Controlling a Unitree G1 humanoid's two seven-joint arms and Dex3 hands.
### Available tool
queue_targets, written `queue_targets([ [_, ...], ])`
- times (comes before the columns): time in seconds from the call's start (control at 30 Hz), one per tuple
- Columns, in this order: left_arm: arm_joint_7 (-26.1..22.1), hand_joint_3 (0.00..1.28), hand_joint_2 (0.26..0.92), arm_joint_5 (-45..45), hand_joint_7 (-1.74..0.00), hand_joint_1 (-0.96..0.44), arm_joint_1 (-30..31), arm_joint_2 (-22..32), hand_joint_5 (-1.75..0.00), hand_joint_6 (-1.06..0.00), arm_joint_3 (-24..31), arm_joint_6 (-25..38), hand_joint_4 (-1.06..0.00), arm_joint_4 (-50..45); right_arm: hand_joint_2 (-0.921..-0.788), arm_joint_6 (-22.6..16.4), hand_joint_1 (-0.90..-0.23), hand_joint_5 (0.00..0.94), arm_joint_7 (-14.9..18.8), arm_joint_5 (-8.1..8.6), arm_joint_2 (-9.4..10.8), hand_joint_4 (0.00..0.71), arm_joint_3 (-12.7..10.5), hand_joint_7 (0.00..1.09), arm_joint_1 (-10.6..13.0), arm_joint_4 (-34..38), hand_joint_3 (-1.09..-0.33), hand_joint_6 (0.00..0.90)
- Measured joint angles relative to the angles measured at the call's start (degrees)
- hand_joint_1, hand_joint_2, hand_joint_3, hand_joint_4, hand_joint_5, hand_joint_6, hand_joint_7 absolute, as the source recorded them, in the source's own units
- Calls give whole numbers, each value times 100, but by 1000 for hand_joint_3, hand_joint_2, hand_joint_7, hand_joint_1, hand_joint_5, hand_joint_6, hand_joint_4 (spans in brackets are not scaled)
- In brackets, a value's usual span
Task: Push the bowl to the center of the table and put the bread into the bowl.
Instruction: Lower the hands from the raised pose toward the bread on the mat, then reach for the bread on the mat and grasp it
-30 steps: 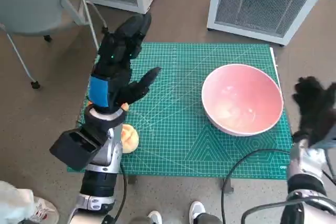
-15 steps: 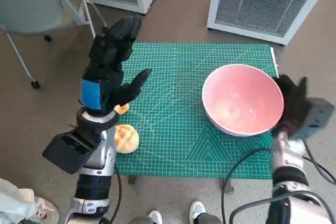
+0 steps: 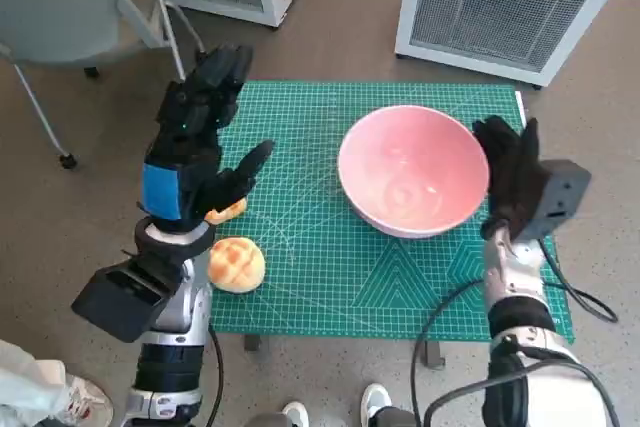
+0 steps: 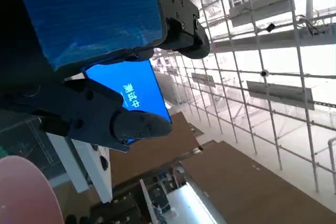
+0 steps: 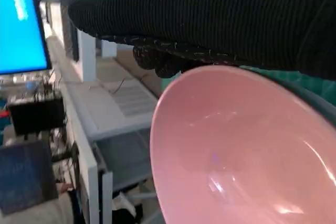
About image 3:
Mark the person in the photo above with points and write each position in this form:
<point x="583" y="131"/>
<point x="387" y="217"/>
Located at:
<point x="35" y="387"/>

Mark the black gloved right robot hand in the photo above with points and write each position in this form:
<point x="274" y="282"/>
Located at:
<point x="515" y="172"/>

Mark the pink bowl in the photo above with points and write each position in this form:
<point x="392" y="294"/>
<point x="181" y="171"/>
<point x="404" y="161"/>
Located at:
<point x="410" y="172"/>

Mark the person's foot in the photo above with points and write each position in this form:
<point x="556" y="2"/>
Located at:
<point x="376" y="399"/>
<point x="297" y="414"/>

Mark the orange toy bread loaf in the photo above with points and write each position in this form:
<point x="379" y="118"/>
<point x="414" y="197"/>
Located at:
<point x="227" y="212"/>

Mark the black table leg bracket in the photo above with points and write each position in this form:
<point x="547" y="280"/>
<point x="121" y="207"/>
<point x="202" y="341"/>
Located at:
<point x="435" y="356"/>
<point x="252" y="343"/>

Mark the grey chair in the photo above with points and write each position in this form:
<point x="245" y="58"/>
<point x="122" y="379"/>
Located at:
<point x="55" y="7"/>

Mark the round toy bread bun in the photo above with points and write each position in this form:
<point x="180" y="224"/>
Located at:
<point x="236" y="264"/>

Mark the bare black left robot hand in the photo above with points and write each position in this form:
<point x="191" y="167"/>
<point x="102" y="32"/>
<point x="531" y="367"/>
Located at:
<point x="195" y="157"/>

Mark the white cabinet with vent grille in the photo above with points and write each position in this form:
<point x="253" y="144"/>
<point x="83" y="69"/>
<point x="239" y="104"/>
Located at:
<point x="500" y="7"/>

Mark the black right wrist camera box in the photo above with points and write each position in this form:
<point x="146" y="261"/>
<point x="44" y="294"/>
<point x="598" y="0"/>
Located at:
<point x="560" y="197"/>

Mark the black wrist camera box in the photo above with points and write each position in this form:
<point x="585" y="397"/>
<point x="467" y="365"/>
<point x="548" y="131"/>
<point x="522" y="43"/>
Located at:
<point x="120" y="302"/>
<point x="560" y="197"/>

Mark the green cutting mat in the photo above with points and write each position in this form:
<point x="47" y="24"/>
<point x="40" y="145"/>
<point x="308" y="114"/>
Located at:
<point x="320" y="257"/>

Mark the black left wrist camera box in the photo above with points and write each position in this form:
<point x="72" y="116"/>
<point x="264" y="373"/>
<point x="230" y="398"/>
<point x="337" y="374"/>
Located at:
<point x="120" y="302"/>

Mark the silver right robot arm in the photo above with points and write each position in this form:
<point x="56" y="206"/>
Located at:
<point x="520" y="317"/>

